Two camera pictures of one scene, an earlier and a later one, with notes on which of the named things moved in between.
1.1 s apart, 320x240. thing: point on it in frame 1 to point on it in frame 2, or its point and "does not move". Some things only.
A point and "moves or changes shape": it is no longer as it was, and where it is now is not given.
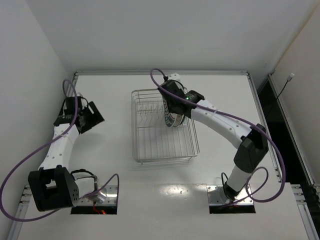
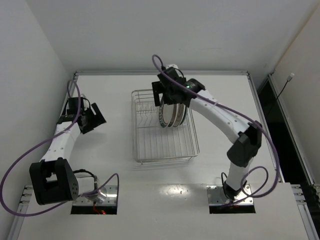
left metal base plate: [107, 196] does not move
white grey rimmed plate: [178, 119] does not move
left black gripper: [92, 116] does not move
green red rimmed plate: [167, 118] moves or changes shape
